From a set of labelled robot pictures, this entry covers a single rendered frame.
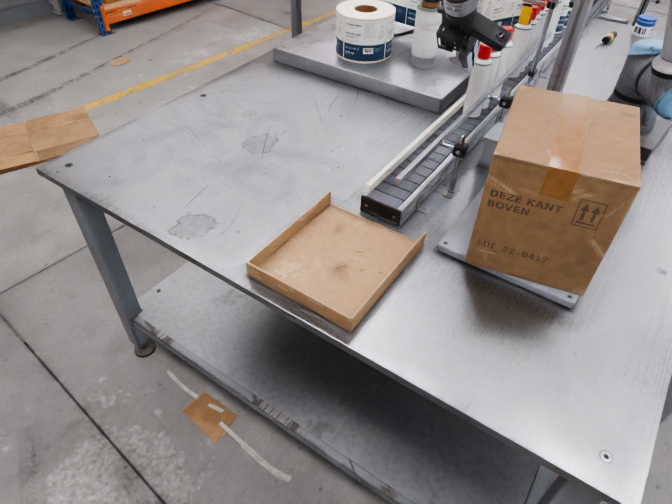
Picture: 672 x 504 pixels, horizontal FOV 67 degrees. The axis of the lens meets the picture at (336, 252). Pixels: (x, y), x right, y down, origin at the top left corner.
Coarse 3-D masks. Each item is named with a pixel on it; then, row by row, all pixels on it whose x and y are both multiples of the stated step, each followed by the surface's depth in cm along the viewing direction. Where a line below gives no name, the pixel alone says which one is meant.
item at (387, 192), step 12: (552, 48) 188; (540, 60) 177; (528, 72) 169; (504, 84) 162; (516, 84) 162; (492, 108) 150; (468, 120) 145; (480, 120) 145; (456, 132) 140; (468, 132) 140; (408, 156) 131; (432, 156) 131; (444, 156) 131; (396, 168) 127; (420, 168) 127; (432, 168) 127; (384, 180) 123; (408, 180) 123; (420, 180) 123; (372, 192) 119; (384, 192) 120; (396, 192) 120; (408, 192) 120; (384, 204) 116; (396, 204) 116
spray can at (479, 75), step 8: (480, 48) 134; (488, 48) 132; (480, 56) 134; (488, 56) 134; (480, 64) 135; (488, 64) 135; (472, 72) 138; (480, 72) 136; (488, 72) 137; (472, 80) 139; (480, 80) 138; (472, 88) 140; (480, 88) 139; (472, 96) 141; (480, 96) 141; (464, 104) 145; (480, 112) 146
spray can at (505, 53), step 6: (510, 30) 142; (510, 42) 144; (504, 48) 144; (510, 48) 145; (504, 54) 145; (504, 60) 147; (498, 66) 148; (504, 66) 148; (498, 72) 149; (504, 72) 150; (498, 78) 150; (498, 90) 153; (498, 96) 155
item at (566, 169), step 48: (528, 96) 104; (576, 96) 105; (528, 144) 91; (576, 144) 91; (624, 144) 91; (528, 192) 91; (576, 192) 87; (624, 192) 84; (480, 240) 102; (528, 240) 97; (576, 240) 93; (576, 288) 100
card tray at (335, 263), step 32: (320, 224) 118; (352, 224) 118; (256, 256) 105; (288, 256) 110; (320, 256) 110; (352, 256) 110; (384, 256) 110; (288, 288) 100; (320, 288) 103; (352, 288) 103; (384, 288) 102; (352, 320) 94
